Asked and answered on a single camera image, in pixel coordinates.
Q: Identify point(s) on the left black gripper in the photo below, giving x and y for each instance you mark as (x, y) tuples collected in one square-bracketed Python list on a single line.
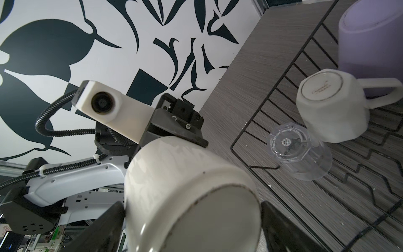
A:
[(174, 117)]

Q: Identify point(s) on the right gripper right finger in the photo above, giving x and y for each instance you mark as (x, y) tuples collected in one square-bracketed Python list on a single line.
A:
[(282, 235)]

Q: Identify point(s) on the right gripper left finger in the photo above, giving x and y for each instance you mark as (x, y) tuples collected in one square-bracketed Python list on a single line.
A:
[(103, 235)]

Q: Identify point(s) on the red and white mug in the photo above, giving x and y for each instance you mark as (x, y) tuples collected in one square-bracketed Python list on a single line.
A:
[(180, 197)]

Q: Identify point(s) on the clear glass cup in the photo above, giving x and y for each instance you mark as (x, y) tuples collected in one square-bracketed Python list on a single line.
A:
[(300, 153)]

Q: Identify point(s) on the black wire dish rack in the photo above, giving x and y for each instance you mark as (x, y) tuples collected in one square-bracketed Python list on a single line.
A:
[(318, 196)]

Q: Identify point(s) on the white ceramic mug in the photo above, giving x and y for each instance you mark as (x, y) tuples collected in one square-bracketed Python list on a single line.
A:
[(334, 105)]

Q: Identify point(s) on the lavender plastic cup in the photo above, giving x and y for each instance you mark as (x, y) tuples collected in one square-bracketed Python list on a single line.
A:
[(371, 40)]

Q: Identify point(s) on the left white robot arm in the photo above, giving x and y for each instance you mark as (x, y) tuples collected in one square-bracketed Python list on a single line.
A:
[(33, 201)]

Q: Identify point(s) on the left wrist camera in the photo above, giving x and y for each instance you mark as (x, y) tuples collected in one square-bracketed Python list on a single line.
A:
[(113, 109)]

